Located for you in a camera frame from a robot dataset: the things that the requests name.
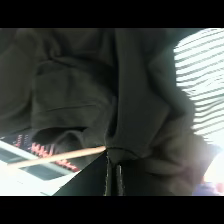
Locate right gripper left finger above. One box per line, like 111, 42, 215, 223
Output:
54, 150, 111, 197

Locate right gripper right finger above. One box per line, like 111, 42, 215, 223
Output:
115, 161, 155, 197

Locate black garment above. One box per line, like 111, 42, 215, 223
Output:
0, 28, 219, 197

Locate brown clothes hanger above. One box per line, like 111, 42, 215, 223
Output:
15, 145, 108, 169

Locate white striped garment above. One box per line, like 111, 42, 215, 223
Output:
173, 28, 224, 145

